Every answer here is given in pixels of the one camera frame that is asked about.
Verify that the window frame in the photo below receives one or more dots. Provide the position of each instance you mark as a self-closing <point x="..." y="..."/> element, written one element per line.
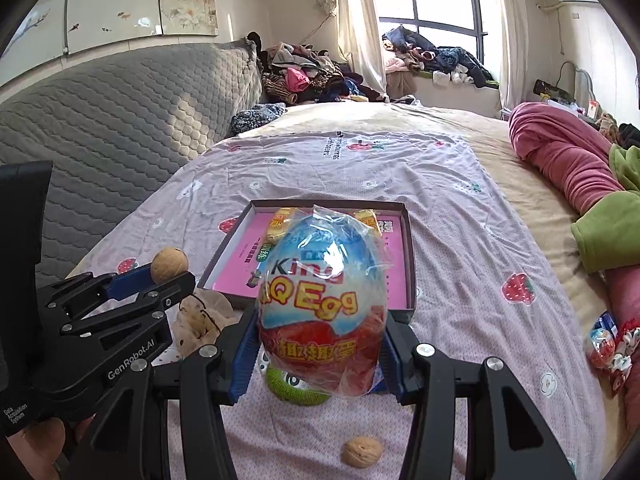
<point x="446" y="23"/>

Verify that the blue snack packet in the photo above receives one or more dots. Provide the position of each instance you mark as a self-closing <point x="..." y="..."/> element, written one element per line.
<point x="378" y="382"/>

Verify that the pink strawberry bed sheet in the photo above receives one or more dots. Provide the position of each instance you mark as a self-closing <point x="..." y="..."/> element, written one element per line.
<point x="485" y="287"/>

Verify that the grey quilted headboard cover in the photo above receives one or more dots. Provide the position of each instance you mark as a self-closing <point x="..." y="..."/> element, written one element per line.
<point x="117" y="128"/>

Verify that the clothes pile beside bed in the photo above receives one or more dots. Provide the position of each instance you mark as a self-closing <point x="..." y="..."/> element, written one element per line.
<point x="296" y="74"/>

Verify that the pink quilt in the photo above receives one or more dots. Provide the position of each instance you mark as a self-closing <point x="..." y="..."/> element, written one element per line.
<point x="574" y="158"/>

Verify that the clothes pile on windowsill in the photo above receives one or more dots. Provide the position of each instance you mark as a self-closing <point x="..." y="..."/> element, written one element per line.
<point x="408" y="51"/>

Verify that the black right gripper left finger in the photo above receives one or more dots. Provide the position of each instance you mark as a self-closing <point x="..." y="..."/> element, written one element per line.
<point x="129" y="437"/>

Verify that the beige sheer scrunchie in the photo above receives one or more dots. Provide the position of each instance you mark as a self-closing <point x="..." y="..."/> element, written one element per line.
<point x="200" y="319"/>

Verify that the red white candy wrapper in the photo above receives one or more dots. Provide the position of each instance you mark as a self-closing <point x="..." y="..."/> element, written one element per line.
<point x="609" y="348"/>

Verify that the white curtain left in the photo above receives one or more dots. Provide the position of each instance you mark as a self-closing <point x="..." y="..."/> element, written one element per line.
<point x="358" y="40"/>

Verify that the green fleece garment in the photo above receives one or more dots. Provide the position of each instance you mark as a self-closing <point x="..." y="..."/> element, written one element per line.
<point x="607" y="235"/>

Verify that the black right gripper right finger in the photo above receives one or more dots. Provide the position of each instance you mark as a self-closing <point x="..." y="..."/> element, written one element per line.
<point x="507" y="436"/>

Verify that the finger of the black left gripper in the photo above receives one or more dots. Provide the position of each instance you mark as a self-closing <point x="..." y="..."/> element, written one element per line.
<point x="130" y="283"/>
<point x="77" y="308"/>

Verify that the yellow cake packet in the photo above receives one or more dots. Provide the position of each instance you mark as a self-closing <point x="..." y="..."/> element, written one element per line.
<point x="279" y="224"/>
<point x="368" y="218"/>

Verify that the floral wall painting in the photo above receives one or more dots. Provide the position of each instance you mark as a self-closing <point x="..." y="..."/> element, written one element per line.
<point x="54" y="28"/>

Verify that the person's left hand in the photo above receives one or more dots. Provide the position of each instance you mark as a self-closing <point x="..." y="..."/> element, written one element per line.
<point x="39" y="447"/>

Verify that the blue red toy egg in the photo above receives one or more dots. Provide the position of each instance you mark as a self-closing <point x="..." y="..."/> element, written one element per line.
<point x="322" y="302"/>

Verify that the white curtain right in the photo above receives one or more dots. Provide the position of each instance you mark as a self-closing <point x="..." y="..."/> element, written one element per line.
<point x="515" y="50"/>

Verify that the dark patterned pillow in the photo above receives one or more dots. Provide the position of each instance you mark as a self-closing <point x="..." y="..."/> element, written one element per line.
<point x="259" y="115"/>

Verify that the walnut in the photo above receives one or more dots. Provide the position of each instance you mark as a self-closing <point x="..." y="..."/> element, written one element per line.
<point x="168" y="263"/>
<point x="361" y="452"/>

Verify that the white curtain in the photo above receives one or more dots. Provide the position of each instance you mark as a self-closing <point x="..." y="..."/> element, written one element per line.
<point x="515" y="50"/>
<point x="358" y="40"/>

